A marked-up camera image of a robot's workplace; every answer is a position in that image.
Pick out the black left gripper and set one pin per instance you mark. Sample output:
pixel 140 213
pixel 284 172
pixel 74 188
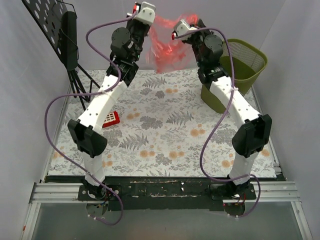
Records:
pixel 141 28

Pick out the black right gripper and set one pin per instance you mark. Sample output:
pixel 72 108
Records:
pixel 192 35

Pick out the red torn trash bag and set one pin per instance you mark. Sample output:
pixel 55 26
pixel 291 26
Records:
pixel 166 54

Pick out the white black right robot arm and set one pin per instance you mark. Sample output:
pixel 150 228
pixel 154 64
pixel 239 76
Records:
pixel 253 128

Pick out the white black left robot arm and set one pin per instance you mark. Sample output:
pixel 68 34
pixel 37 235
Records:
pixel 126 47

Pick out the green plastic trash bin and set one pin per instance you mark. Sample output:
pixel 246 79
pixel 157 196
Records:
pixel 248 62

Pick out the black music stand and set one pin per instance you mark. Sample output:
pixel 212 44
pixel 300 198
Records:
pixel 57 20

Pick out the red calculator toy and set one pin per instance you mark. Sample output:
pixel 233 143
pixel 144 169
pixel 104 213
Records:
pixel 111 119

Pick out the floral patterned table mat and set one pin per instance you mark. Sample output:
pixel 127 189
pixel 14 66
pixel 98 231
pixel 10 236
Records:
pixel 163 129

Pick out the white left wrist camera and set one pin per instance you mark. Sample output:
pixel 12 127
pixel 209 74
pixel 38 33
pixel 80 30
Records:
pixel 144 12

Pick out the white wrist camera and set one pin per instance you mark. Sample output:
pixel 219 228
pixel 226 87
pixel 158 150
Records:
pixel 144 12
pixel 181 30

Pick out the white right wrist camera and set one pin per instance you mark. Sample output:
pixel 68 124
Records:
pixel 181 30

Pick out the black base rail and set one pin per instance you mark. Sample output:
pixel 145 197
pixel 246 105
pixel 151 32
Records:
pixel 161 193

